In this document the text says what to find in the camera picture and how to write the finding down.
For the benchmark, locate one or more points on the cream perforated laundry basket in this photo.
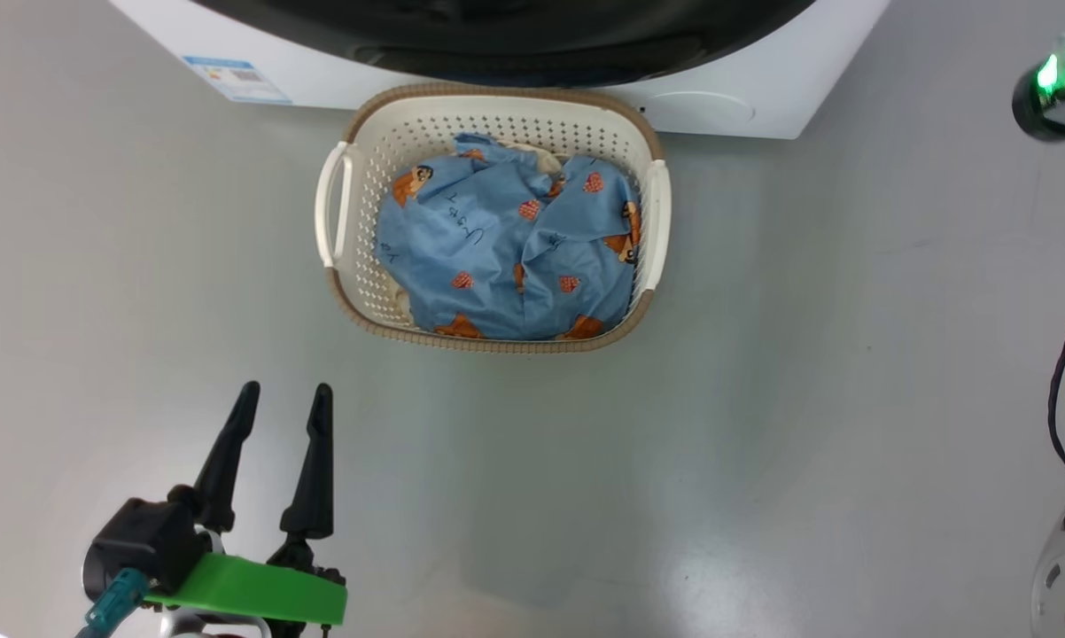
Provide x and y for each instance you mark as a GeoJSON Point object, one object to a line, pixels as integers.
{"type": "Point", "coordinates": [369, 177]}

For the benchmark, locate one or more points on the blue bear print garment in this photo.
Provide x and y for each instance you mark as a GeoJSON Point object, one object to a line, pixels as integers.
{"type": "Point", "coordinates": [488, 257]}

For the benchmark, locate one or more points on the blue white energy label sticker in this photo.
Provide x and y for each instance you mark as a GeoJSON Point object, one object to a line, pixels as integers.
{"type": "Point", "coordinates": [236, 80]}

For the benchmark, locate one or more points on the white front-load washing machine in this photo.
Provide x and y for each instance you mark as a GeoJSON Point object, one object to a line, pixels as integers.
{"type": "Point", "coordinates": [763, 80]}

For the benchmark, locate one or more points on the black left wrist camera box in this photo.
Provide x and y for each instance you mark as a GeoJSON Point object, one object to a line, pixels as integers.
{"type": "Point", "coordinates": [147, 540]}

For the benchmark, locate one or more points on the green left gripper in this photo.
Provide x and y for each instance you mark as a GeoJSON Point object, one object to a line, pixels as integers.
{"type": "Point", "coordinates": [258, 594]}

